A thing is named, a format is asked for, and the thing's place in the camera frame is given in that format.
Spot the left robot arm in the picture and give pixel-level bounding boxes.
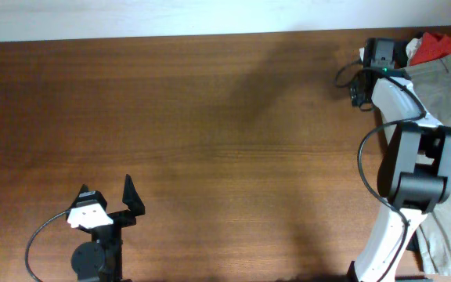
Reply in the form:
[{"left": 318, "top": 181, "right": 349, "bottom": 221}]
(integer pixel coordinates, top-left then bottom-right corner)
[{"left": 67, "top": 175, "right": 145, "bottom": 282}]

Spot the white cloth piece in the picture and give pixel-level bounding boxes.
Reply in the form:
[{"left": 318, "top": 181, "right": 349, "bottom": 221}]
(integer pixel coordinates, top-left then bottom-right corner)
[{"left": 405, "top": 38, "right": 422, "bottom": 66}]

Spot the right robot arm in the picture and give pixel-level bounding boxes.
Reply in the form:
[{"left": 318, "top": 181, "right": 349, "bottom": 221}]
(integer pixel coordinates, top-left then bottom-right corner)
[{"left": 345, "top": 38, "right": 451, "bottom": 281}]

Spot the red garment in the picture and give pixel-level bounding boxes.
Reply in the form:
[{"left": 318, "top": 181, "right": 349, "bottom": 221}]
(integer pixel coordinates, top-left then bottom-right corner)
[{"left": 410, "top": 32, "right": 451, "bottom": 66}]

